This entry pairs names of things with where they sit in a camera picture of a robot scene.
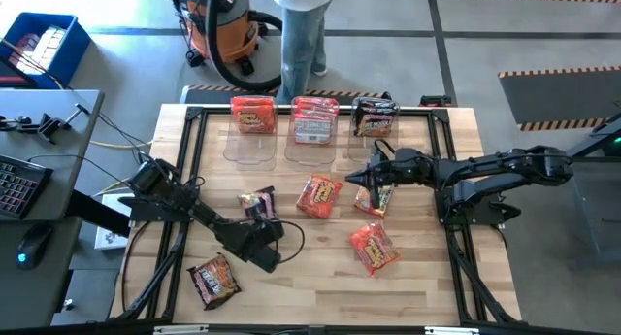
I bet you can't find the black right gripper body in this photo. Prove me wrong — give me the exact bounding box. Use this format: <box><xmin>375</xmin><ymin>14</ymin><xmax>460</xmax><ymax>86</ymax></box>
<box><xmin>380</xmin><ymin>148</ymin><xmax>441</xmax><ymax>186</ymax></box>

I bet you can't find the black red small device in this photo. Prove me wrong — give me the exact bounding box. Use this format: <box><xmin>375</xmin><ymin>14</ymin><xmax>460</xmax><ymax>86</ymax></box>
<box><xmin>417</xmin><ymin>94</ymin><xmax>453</xmax><ymax>108</ymax></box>

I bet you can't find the black aluminium table frame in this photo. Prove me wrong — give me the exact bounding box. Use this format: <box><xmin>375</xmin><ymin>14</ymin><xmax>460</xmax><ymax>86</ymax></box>
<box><xmin>115</xmin><ymin>104</ymin><xmax>523</xmax><ymax>326</ymax></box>

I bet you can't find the white cardboard box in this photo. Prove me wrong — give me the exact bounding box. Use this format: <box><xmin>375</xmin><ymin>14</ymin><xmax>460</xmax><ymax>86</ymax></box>
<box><xmin>93</xmin><ymin>192</ymin><xmax>135</xmax><ymax>251</ymax></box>

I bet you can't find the blue plastic crate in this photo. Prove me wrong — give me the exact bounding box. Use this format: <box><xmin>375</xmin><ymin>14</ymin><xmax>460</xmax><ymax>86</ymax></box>
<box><xmin>0</xmin><ymin>12</ymin><xmax>92</xmax><ymax>90</ymax></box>

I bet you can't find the black computer mouse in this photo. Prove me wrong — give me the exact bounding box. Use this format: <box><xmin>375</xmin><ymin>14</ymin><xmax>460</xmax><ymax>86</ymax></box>
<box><xmin>16</xmin><ymin>222</ymin><xmax>53</xmax><ymax>271</ymax></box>

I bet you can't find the person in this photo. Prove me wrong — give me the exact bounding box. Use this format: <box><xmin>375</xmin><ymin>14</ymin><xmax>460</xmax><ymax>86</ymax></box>
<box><xmin>270</xmin><ymin>0</ymin><xmax>341</xmax><ymax>106</ymax></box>

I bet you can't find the clear plastic bin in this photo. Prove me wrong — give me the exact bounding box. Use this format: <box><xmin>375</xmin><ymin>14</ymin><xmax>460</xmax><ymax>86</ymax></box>
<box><xmin>347</xmin><ymin>96</ymin><xmax>402</xmax><ymax>164</ymax></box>
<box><xmin>222</xmin><ymin>95</ymin><xmax>278</xmax><ymax>172</ymax></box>
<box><xmin>284</xmin><ymin>95</ymin><xmax>341</xmax><ymax>167</ymax></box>

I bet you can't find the white red packs stack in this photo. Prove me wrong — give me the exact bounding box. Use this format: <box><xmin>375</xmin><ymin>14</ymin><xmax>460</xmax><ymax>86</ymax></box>
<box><xmin>9</xmin><ymin>24</ymin><xmax>68</xmax><ymax>77</ymax></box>

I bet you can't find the gray desk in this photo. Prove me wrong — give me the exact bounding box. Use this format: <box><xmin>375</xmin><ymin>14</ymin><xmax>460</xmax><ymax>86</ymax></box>
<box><xmin>0</xmin><ymin>88</ymin><xmax>106</xmax><ymax>329</ymax></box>

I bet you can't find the black cable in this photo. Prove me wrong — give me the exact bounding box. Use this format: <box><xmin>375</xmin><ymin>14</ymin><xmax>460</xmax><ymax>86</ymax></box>
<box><xmin>72</xmin><ymin>104</ymin><xmax>154</xmax><ymax>161</ymax></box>

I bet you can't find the yellow cable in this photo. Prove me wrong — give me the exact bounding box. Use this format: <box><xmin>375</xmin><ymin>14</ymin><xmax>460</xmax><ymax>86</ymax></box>
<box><xmin>0</xmin><ymin>32</ymin><xmax>154</xmax><ymax>198</ymax></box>

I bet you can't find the black desk clamp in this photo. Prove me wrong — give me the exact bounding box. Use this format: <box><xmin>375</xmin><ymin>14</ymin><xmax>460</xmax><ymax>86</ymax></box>
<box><xmin>0</xmin><ymin>103</ymin><xmax>91</xmax><ymax>145</ymax></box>

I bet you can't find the black slanted bar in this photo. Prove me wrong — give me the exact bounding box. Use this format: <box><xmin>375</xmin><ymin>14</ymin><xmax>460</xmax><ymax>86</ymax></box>
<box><xmin>65</xmin><ymin>188</ymin><xmax>133</xmax><ymax>238</ymax></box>

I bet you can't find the gray metal cart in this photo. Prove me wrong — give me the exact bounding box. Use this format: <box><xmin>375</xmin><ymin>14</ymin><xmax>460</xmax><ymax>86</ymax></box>
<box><xmin>533</xmin><ymin>112</ymin><xmax>621</xmax><ymax>269</ymax></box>

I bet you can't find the silver metal bracket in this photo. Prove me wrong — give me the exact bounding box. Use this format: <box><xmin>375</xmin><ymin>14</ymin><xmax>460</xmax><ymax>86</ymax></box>
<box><xmin>424</xmin><ymin>325</ymin><xmax>480</xmax><ymax>335</ymax></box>
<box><xmin>153</xmin><ymin>323</ymin><xmax>210</xmax><ymax>335</ymax></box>

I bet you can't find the backlit keyboard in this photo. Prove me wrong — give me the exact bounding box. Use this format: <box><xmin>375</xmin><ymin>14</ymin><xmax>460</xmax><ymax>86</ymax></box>
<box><xmin>0</xmin><ymin>152</ymin><xmax>54</xmax><ymax>220</ymax></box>

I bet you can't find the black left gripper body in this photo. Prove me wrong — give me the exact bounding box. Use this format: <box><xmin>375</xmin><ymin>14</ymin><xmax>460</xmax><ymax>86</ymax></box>
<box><xmin>215</xmin><ymin>219</ymin><xmax>286</xmax><ymax>274</ymax></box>

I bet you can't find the black device green light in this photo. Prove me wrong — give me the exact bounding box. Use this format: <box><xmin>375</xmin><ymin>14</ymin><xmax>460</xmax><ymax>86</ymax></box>
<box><xmin>599</xmin><ymin>123</ymin><xmax>621</xmax><ymax>157</ymax></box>

